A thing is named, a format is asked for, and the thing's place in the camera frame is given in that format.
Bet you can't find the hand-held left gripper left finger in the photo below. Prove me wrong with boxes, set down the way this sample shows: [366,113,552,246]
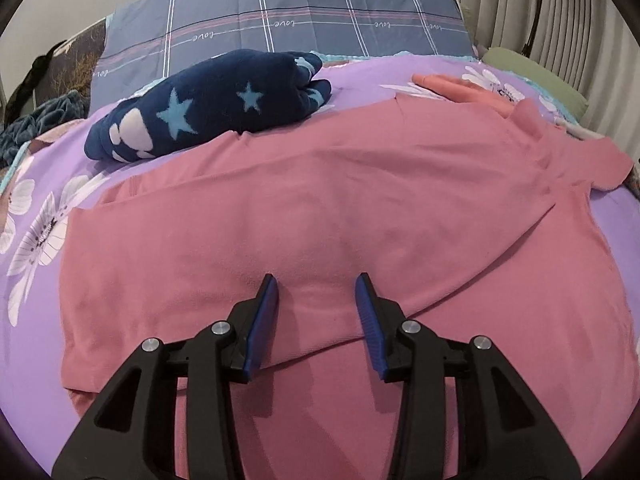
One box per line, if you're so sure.
[51,273,279,480]

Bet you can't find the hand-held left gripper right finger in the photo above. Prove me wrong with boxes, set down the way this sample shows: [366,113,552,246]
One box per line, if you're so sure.
[354,272,583,480]

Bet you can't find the pink shirt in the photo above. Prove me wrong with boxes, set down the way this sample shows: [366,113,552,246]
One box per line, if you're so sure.
[59,95,633,480]

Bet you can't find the purple floral bed sheet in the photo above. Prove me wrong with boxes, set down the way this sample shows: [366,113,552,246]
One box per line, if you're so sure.
[0,52,640,480]

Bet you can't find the navy star print garment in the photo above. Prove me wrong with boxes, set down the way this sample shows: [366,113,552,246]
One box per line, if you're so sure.
[84,49,333,163]

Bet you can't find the salmon cloth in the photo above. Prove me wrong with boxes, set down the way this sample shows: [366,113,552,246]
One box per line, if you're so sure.
[411,72,531,117]

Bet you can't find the green pillow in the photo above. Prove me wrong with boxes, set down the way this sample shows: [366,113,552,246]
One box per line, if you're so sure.
[480,46,590,121]

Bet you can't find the teal fuzzy blanket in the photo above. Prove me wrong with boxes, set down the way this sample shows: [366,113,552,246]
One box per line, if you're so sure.
[0,90,93,171]

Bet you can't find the brown floral cloth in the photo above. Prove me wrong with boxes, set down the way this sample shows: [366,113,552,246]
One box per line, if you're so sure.
[64,17,108,97]

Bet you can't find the black bag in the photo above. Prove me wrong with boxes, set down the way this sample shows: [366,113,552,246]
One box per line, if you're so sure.
[5,40,68,111]

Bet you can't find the beige curtain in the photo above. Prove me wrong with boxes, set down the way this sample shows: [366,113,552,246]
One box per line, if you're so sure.
[460,0,640,161]

